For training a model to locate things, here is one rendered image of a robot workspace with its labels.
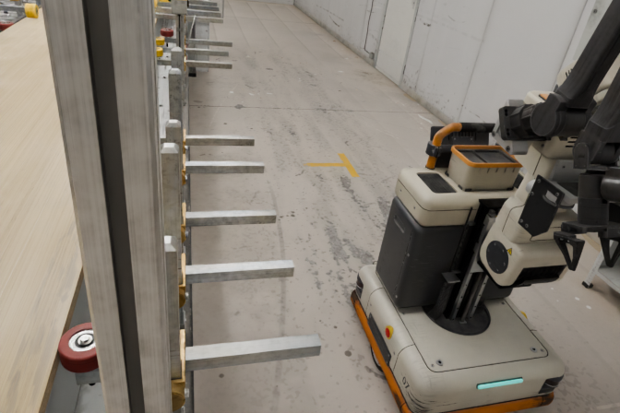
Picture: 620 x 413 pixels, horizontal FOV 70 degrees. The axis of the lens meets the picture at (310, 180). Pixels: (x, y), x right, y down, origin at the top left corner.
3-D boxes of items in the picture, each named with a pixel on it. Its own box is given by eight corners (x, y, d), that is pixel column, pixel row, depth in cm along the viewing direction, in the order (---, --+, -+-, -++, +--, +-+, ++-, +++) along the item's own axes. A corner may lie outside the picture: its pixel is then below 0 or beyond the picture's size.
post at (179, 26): (185, 103, 233) (184, 12, 211) (185, 106, 229) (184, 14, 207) (176, 102, 231) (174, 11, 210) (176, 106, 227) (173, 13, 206)
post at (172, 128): (184, 271, 131) (181, 118, 108) (184, 279, 128) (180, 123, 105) (171, 272, 130) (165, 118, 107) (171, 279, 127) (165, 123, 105)
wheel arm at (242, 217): (273, 219, 135) (274, 207, 133) (275, 226, 132) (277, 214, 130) (118, 225, 123) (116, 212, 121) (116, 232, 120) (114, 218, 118)
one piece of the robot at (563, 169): (506, 215, 132) (532, 149, 122) (580, 212, 140) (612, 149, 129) (542, 248, 119) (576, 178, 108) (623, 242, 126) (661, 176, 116)
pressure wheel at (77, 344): (114, 398, 77) (108, 353, 72) (63, 407, 75) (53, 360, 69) (118, 360, 84) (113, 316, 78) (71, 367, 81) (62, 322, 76)
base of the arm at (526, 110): (536, 108, 118) (497, 107, 115) (561, 99, 110) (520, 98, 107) (540, 141, 117) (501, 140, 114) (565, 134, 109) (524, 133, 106)
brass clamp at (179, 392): (188, 347, 87) (188, 328, 85) (188, 410, 76) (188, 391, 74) (155, 349, 86) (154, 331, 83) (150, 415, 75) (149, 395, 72)
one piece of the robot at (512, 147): (489, 135, 123) (506, 98, 116) (505, 135, 124) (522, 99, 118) (509, 156, 115) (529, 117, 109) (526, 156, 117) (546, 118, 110)
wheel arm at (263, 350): (315, 346, 91) (317, 331, 89) (319, 359, 88) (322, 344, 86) (81, 371, 80) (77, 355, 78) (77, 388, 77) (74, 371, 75)
